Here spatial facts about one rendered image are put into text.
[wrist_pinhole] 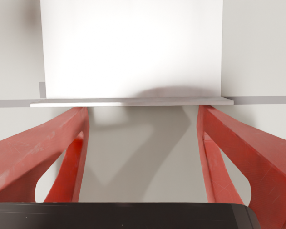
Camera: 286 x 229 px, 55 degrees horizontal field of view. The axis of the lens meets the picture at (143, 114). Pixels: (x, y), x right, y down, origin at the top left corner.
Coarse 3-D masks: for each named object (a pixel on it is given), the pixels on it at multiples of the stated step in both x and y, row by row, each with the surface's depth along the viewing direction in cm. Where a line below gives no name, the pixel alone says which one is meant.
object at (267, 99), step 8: (232, 96) 14; (240, 96) 14; (248, 96) 14; (256, 96) 14; (264, 96) 14; (272, 96) 14; (280, 96) 14; (0, 104) 14; (8, 104) 14; (16, 104) 14; (24, 104) 14; (240, 104) 14; (248, 104) 14; (256, 104) 14
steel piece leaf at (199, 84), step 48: (48, 0) 13; (96, 0) 13; (144, 0) 13; (192, 0) 13; (48, 48) 13; (96, 48) 13; (144, 48) 13; (192, 48) 13; (48, 96) 13; (96, 96) 13; (144, 96) 13; (192, 96) 13
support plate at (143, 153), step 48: (0, 0) 13; (240, 0) 13; (0, 48) 13; (240, 48) 13; (0, 96) 14; (96, 144) 14; (144, 144) 14; (192, 144) 14; (48, 192) 14; (96, 192) 14; (144, 192) 14; (192, 192) 14; (240, 192) 14
